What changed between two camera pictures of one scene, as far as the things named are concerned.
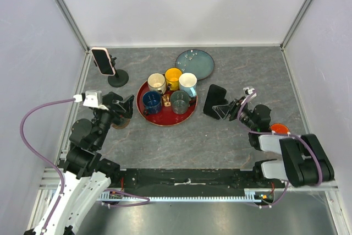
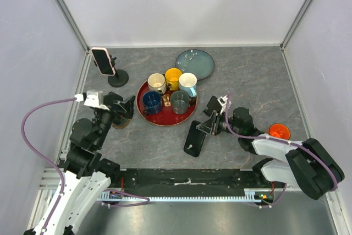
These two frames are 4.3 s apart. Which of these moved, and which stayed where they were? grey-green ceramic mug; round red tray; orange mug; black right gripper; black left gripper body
Moved: black right gripper
Stayed: black left gripper body; orange mug; grey-green ceramic mug; round red tray
